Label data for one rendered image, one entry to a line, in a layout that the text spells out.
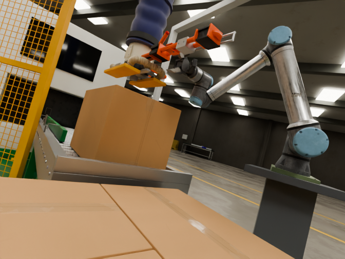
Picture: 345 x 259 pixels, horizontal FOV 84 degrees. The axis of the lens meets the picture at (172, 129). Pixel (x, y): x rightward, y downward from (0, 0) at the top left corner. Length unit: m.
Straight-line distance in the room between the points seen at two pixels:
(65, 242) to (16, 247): 0.07
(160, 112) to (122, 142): 0.25
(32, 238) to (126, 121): 0.62
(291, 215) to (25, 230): 1.20
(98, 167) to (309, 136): 1.00
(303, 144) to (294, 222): 0.44
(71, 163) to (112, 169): 0.17
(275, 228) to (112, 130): 1.04
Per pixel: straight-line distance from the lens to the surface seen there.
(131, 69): 1.12
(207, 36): 0.82
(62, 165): 0.82
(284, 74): 1.26
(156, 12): 1.37
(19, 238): 0.46
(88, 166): 0.84
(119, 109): 0.93
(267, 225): 1.34
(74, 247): 0.44
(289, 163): 1.35
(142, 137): 0.99
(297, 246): 1.37
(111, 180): 0.89
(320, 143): 1.18
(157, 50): 1.08
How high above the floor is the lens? 0.78
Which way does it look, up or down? 3 degrees up
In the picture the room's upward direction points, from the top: 15 degrees clockwise
